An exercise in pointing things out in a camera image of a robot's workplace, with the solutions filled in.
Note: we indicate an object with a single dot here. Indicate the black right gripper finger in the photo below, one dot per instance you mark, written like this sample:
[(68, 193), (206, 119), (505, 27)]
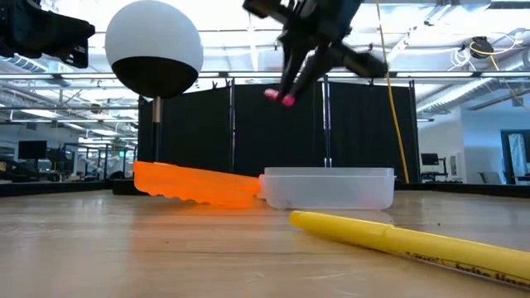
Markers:
[(310, 70), (290, 66)]

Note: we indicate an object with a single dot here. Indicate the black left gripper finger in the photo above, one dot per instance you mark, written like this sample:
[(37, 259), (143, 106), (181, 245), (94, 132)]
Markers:
[(62, 33)]

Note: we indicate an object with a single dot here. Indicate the clear plastic supply box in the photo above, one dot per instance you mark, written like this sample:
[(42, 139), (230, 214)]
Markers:
[(331, 192)]

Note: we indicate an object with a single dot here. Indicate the orange plastic basket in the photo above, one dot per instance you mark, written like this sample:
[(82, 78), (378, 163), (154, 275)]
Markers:
[(186, 184)]

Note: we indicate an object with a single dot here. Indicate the yellow highlighter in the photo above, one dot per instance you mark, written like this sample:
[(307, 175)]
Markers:
[(414, 244)]

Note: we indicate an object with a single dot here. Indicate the white globe lamp black base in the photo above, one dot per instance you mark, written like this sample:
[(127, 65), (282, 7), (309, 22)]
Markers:
[(153, 41)]

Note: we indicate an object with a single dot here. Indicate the black curtain partition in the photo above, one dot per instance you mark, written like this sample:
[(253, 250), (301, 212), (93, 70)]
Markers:
[(198, 132)]

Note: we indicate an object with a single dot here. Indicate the black computer monitor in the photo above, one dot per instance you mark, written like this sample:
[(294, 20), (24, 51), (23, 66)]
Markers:
[(32, 150)]

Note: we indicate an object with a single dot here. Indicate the small black monitor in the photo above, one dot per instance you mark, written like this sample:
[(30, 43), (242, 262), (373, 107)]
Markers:
[(430, 159)]

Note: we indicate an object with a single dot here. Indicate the dark framed doorway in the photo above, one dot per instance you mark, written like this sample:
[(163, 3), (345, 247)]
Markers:
[(504, 157)]

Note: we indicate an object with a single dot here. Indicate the black aluminium table frame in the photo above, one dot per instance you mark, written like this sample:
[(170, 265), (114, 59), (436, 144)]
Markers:
[(49, 188)]

